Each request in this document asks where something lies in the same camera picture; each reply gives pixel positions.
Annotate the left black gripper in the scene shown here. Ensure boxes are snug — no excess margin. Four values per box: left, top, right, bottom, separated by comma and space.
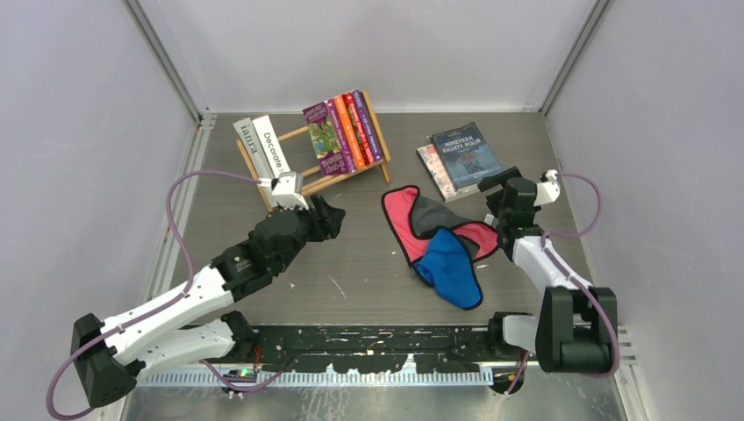
275, 194, 344, 274

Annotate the dark Nineteen Eighty-Four book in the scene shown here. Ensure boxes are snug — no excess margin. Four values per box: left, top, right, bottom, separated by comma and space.
430, 122, 503, 189

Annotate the wooden book rack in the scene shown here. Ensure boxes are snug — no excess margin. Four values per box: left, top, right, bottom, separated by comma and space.
233, 89, 390, 196

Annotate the pale book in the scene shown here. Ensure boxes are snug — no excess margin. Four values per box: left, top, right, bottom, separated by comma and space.
416, 144, 479, 203

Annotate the purple illustrated book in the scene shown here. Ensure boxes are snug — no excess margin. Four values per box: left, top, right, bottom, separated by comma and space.
303, 99, 356, 175

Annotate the white Decorate Furniture book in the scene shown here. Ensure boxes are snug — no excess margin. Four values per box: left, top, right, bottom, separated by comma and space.
252, 115, 290, 178

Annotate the purple 52-Storey Treehouse book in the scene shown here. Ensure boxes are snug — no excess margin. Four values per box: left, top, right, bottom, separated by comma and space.
352, 89, 383, 162

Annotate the red white illustrated book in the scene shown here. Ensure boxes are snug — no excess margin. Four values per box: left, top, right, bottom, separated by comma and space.
343, 92, 374, 167

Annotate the grey Iantra book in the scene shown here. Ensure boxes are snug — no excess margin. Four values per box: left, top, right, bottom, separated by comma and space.
233, 118, 274, 178

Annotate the orange 78-Storey Treehouse book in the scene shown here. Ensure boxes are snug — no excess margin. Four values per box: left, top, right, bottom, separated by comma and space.
333, 96, 366, 170

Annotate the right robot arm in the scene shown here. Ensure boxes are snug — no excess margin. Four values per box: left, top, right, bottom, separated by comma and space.
478, 167, 621, 377

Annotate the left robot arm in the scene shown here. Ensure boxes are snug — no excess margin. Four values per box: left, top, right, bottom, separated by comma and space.
70, 194, 347, 408

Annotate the red grey cloth bib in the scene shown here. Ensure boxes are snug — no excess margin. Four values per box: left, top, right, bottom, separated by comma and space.
381, 185, 499, 266

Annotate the blue oven mitt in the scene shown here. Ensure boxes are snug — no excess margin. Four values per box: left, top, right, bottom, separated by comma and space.
412, 226, 483, 310

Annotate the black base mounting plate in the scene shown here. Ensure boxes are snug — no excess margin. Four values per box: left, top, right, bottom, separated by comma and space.
199, 324, 545, 376

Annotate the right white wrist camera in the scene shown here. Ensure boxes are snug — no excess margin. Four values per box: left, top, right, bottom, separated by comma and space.
534, 169, 562, 207

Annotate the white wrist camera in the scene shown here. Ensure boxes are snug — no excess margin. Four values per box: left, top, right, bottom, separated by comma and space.
534, 169, 562, 207
258, 171, 309, 211

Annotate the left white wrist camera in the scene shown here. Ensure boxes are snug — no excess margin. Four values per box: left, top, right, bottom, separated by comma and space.
258, 171, 309, 211

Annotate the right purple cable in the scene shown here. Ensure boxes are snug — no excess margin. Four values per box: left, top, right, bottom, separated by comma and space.
502, 172, 622, 397

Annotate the purple cable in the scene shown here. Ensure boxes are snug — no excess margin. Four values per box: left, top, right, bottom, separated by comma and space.
502, 172, 622, 397
46, 169, 286, 421

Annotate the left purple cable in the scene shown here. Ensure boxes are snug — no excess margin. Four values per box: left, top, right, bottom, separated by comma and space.
46, 169, 286, 421

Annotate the slotted cable duct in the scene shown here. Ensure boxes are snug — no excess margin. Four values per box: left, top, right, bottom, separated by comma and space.
138, 367, 493, 388

